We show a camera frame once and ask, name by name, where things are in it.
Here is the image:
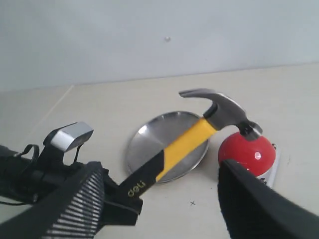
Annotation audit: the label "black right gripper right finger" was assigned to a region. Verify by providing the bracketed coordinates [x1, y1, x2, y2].
[217, 159, 319, 239]

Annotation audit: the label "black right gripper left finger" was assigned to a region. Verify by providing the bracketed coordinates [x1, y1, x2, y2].
[0, 161, 105, 239]

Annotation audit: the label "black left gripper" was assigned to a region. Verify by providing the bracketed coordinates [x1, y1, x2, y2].
[14, 159, 143, 226]

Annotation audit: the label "yellow black claw hammer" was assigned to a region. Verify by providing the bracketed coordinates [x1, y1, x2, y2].
[113, 88, 263, 201]

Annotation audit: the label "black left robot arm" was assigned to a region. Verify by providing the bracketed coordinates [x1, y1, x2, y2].
[0, 146, 143, 228]

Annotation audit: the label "red dome push button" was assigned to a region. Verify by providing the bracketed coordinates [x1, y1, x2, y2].
[218, 132, 280, 188]

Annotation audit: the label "round steel plate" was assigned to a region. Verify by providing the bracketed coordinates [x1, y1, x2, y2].
[124, 111, 210, 183]

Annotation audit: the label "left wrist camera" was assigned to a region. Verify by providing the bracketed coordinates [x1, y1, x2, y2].
[37, 121, 94, 170]

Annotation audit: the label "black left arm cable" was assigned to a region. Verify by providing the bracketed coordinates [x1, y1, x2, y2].
[0, 144, 84, 207]

